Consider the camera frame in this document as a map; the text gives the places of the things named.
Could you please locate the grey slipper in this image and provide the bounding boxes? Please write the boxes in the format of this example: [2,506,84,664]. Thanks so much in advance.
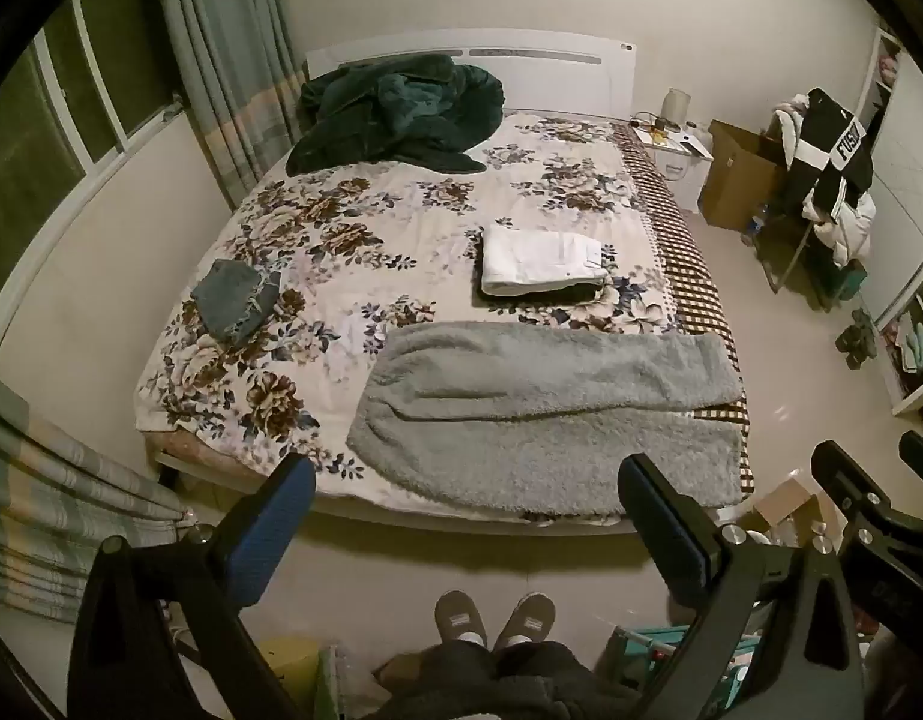
[493,592,557,650]
[434,591,493,650]

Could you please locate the black and white jacket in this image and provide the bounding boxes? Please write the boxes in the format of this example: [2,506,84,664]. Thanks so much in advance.
[787,88,875,222]

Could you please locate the green storage box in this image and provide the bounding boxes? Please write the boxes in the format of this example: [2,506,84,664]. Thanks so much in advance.
[828,261,869,302]

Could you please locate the striped grey curtain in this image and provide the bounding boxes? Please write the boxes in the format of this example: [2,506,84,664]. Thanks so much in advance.
[0,364,188,623]
[148,0,313,215]

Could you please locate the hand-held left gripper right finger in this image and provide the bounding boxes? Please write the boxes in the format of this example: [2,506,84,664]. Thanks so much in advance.
[618,454,864,720]

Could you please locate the bed frame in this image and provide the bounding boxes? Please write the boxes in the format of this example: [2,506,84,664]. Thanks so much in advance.
[150,442,733,537]

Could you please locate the folded white pants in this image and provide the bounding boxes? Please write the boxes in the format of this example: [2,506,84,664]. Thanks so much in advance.
[480,223,607,296]

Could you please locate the folded black pants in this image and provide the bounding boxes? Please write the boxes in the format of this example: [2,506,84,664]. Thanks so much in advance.
[475,281,609,308]

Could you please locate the folded denim jeans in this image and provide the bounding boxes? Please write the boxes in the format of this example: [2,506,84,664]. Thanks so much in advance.
[190,259,283,346]

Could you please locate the checkered bed sheet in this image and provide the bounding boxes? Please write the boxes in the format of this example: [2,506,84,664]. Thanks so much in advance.
[610,120,755,500]

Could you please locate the chair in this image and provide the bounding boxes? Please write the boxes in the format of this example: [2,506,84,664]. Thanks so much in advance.
[757,131,869,310]

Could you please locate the grey fleece pants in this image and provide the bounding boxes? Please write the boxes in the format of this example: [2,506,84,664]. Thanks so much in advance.
[346,321,746,518]

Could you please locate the dark green comforter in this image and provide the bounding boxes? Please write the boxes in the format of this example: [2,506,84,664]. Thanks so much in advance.
[285,55,505,177]

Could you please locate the small cardboard box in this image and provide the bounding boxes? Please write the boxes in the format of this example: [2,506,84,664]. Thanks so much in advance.
[754,476,826,541]

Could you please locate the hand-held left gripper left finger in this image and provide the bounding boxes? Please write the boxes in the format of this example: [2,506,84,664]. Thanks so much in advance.
[67,452,317,720]

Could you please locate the white bed headboard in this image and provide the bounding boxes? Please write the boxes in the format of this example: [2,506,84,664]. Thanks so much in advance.
[305,30,639,121]

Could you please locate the person's legs in grey pants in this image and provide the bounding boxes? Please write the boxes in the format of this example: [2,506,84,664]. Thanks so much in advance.
[371,639,646,720]

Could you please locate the window with white frame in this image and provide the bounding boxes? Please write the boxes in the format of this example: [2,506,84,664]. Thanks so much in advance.
[0,0,185,323]

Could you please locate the white nightstand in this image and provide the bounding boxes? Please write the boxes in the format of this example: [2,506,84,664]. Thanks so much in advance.
[630,120,715,215]

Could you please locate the floral bed blanket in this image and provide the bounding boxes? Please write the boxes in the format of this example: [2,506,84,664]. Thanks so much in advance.
[135,109,740,500]

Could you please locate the white wardrobe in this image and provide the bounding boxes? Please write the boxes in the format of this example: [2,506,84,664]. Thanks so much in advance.
[855,22,923,417]

